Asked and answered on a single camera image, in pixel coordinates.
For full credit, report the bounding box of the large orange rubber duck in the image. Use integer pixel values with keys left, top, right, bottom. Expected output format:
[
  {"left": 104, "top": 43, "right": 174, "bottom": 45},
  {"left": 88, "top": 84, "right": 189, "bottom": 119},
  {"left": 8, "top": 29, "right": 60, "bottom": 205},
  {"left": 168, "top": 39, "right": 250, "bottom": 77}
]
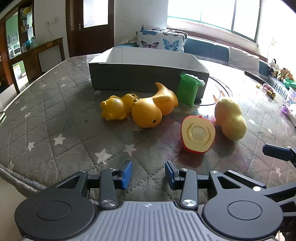
[{"left": 132, "top": 82, "right": 179, "bottom": 128}]

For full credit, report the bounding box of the red half apple toy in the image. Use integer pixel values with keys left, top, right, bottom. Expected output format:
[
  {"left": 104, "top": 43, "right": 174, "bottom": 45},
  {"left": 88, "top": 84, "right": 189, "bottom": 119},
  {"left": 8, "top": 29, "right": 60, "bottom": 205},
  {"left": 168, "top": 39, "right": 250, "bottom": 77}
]
[{"left": 181, "top": 115, "right": 216, "bottom": 154}]

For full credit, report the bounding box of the stuffed animal pile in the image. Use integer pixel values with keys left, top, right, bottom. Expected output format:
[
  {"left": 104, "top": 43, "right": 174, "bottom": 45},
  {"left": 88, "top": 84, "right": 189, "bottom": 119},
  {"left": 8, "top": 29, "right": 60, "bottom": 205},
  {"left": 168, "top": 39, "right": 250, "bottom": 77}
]
[{"left": 269, "top": 59, "right": 295, "bottom": 82}]

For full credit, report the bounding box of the small yellow bear toy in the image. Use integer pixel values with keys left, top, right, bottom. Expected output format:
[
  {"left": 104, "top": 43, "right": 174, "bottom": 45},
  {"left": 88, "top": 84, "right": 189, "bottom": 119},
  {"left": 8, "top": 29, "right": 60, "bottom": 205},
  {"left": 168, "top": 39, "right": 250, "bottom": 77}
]
[{"left": 100, "top": 93, "right": 139, "bottom": 121}]

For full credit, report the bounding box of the dark wooden door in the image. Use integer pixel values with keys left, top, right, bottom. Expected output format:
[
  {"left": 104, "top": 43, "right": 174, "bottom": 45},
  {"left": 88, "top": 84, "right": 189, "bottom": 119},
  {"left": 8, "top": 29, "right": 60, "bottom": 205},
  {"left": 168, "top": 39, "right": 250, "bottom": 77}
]
[{"left": 66, "top": 0, "right": 114, "bottom": 57}]

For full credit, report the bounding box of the dark wooden cabinet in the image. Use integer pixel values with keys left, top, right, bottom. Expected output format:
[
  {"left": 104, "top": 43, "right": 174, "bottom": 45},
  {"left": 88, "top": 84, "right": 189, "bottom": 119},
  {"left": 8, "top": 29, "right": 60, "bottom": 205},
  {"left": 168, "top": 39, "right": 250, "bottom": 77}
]
[{"left": 1, "top": 1, "right": 65, "bottom": 94}]

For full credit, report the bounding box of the green plastic toy cup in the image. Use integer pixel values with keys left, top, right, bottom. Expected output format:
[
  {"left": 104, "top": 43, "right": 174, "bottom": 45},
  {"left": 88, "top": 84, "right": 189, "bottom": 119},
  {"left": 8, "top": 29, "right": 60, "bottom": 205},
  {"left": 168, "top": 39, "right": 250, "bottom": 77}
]
[{"left": 176, "top": 73, "right": 205, "bottom": 108}]

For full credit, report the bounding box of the blue sofa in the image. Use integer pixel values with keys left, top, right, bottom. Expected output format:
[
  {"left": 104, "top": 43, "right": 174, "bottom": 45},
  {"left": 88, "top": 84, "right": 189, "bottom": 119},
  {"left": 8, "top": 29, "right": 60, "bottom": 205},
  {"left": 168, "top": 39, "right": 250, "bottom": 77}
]
[{"left": 118, "top": 38, "right": 269, "bottom": 76}]

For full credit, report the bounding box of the small toy car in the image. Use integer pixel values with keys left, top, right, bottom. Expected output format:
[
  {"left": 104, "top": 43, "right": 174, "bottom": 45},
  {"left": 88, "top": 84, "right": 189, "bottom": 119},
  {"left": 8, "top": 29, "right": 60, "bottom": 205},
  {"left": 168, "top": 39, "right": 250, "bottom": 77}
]
[{"left": 263, "top": 83, "right": 275, "bottom": 99}]

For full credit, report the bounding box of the black remote control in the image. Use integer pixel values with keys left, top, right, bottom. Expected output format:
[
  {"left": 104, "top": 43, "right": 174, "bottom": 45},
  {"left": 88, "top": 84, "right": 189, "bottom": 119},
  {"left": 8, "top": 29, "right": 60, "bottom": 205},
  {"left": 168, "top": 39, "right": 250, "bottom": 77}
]
[{"left": 244, "top": 71, "right": 267, "bottom": 85}]

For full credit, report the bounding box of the green plastic bowl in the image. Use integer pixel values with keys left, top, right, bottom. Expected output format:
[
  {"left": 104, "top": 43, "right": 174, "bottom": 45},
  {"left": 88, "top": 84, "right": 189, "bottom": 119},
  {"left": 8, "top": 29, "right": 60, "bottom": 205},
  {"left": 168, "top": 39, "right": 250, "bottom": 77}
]
[{"left": 283, "top": 79, "right": 296, "bottom": 89}]

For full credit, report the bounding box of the grey folded blanket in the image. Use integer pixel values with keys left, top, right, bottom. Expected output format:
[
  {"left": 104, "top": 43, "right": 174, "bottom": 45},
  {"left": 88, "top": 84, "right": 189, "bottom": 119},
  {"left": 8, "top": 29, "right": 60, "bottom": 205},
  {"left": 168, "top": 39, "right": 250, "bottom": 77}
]
[{"left": 228, "top": 47, "right": 259, "bottom": 75}]

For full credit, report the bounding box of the butterfly print pillow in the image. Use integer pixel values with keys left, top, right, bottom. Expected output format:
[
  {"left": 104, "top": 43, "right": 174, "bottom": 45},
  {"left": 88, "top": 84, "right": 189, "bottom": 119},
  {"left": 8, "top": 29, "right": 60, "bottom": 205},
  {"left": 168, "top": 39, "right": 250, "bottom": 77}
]
[{"left": 136, "top": 25, "right": 188, "bottom": 52}]

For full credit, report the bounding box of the yellow plush duck toy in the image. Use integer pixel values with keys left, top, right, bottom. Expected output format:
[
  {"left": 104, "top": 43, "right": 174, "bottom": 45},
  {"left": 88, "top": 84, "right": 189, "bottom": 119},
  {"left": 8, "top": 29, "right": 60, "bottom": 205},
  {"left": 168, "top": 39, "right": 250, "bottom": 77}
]
[{"left": 214, "top": 97, "right": 247, "bottom": 141}]

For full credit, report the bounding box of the window with green frame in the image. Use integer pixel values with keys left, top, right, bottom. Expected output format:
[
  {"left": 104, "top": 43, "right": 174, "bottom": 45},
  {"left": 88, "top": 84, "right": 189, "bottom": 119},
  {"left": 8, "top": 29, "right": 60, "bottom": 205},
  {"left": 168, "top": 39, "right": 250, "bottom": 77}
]
[{"left": 168, "top": 1, "right": 261, "bottom": 42}]

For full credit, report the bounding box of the grey white cardboard box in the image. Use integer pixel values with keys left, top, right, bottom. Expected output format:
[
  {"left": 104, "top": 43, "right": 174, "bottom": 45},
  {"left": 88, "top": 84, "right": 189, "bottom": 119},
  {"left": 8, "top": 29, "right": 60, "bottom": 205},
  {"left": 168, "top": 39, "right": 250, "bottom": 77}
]
[{"left": 88, "top": 47, "right": 209, "bottom": 93}]

